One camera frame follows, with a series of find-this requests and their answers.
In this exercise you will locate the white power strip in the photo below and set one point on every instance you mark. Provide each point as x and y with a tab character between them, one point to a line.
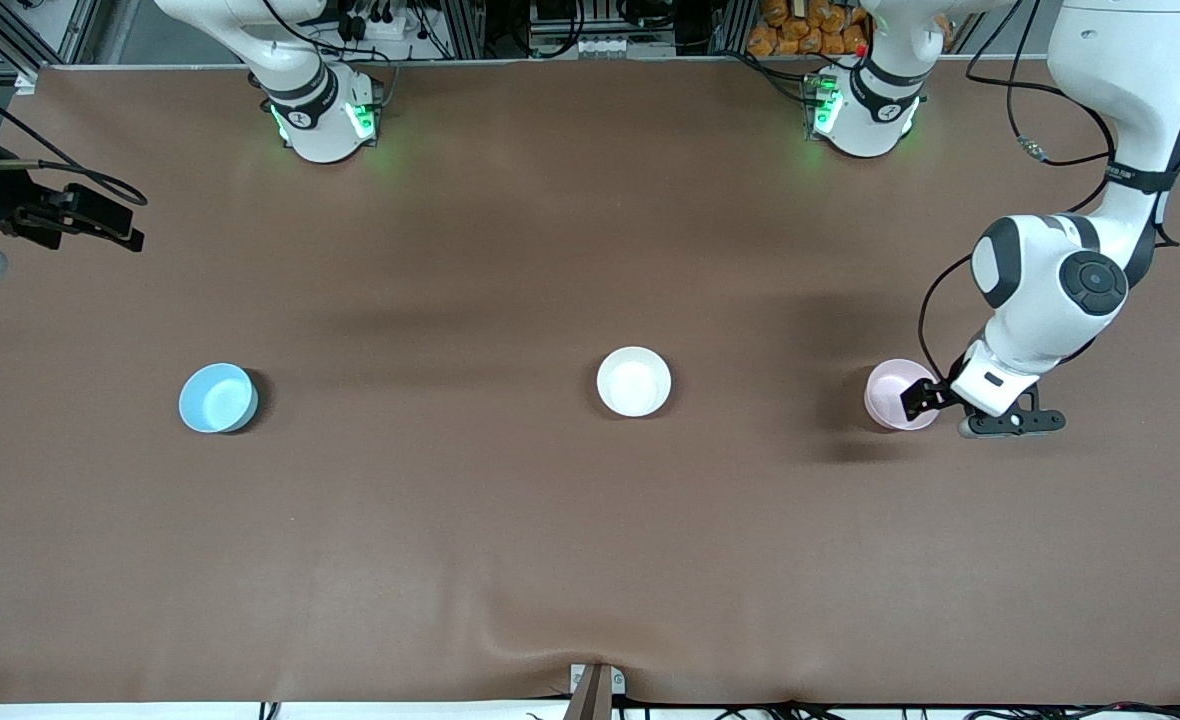
380	28

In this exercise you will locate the white terminal block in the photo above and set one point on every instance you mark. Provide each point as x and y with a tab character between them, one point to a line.
610	45

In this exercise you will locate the blue bowl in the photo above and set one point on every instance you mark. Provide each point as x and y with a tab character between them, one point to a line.
215	400

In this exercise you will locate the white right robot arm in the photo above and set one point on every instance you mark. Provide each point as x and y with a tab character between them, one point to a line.
315	120

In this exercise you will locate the aluminium extrusion frame post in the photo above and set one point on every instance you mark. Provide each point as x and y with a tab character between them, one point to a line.
40	30
462	28

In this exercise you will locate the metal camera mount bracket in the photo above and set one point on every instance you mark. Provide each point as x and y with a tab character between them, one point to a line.
595	695

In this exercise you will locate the pink bowl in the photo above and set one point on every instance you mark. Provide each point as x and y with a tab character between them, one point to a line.
888	395

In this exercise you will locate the white bowl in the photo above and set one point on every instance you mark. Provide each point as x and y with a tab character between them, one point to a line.
633	382

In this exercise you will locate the pile of orange snacks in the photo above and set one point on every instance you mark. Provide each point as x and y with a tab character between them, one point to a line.
800	30

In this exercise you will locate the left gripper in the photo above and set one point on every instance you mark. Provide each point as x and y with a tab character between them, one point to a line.
922	398

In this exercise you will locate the brown table mat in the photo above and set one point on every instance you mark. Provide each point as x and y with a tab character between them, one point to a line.
590	550

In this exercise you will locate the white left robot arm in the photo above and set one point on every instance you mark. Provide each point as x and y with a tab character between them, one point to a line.
1120	60

